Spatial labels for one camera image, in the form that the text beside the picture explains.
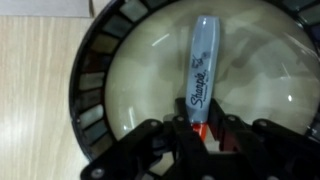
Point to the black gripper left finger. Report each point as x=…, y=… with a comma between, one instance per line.
x=132, y=157

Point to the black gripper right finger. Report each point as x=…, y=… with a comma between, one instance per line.
x=270, y=149

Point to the grey red Sharpie marker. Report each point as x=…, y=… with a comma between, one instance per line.
x=201, y=71

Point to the black rimmed cream bowl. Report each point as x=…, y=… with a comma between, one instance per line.
x=153, y=59

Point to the round wooden table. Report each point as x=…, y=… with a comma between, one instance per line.
x=36, y=137

